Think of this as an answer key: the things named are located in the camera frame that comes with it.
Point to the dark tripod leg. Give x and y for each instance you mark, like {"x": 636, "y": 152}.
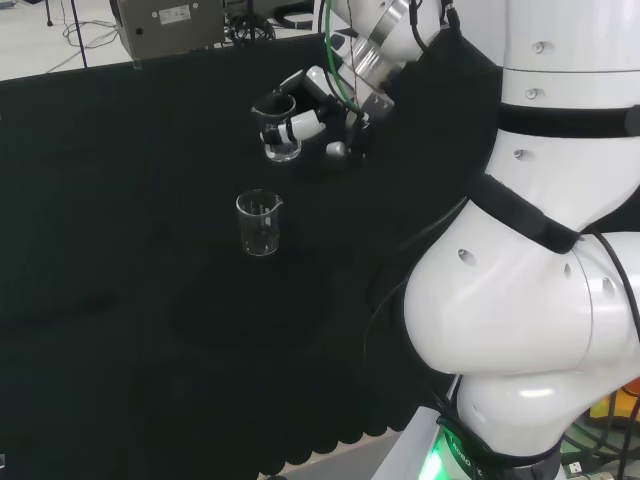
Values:
{"x": 80, "y": 37}

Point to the clear glass beaker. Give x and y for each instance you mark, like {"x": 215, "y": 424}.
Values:
{"x": 257, "y": 230}
{"x": 285, "y": 152}

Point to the yellow stop button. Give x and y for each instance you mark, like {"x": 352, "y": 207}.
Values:
{"x": 602, "y": 407}

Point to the clear cloth clip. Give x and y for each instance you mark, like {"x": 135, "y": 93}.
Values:
{"x": 137, "y": 64}

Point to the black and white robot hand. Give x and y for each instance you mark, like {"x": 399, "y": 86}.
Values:
{"x": 315, "y": 85}

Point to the black bench cloth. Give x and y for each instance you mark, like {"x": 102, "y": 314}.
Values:
{"x": 125, "y": 250}

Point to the grey metal box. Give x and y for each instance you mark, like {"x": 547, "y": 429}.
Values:
{"x": 167, "y": 25}

